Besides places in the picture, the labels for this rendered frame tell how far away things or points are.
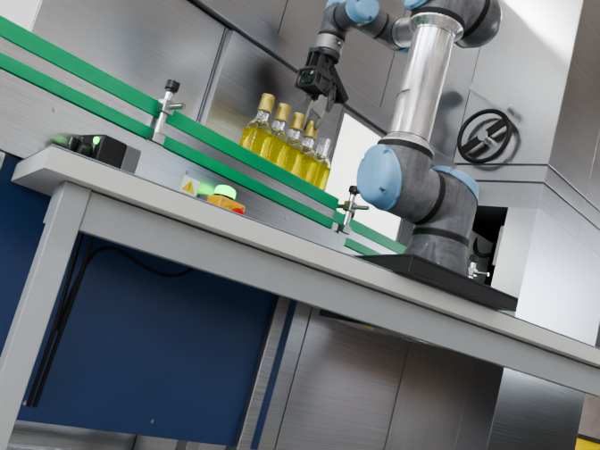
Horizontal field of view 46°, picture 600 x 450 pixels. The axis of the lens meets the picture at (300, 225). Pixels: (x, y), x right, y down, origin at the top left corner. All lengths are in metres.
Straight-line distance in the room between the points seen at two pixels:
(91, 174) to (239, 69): 0.94
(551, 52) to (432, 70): 1.32
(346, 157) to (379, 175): 0.85
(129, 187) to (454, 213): 0.68
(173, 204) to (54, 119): 0.33
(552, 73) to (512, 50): 0.21
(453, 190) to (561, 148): 1.24
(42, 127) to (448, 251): 0.78
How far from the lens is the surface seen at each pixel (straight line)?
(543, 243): 2.58
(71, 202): 1.07
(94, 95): 1.37
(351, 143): 2.23
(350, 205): 1.80
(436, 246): 1.42
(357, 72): 2.31
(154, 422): 1.52
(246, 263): 1.17
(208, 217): 1.10
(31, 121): 1.29
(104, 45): 1.73
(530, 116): 2.68
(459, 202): 1.46
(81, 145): 1.26
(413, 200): 1.39
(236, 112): 1.90
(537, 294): 2.57
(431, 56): 1.49
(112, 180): 1.05
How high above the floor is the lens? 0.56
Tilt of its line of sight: 10 degrees up
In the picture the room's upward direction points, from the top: 15 degrees clockwise
